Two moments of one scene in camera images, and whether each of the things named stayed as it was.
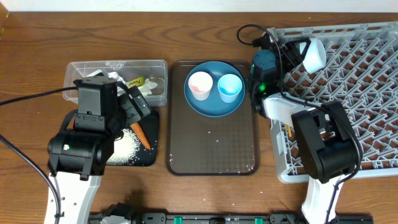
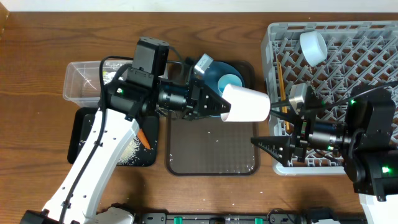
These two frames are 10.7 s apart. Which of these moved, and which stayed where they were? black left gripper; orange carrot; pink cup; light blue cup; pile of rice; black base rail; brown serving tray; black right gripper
Moved: black left gripper; pink cup; black right gripper
Stayed: black base rail; brown serving tray; pile of rice; light blue cup; orange carrot
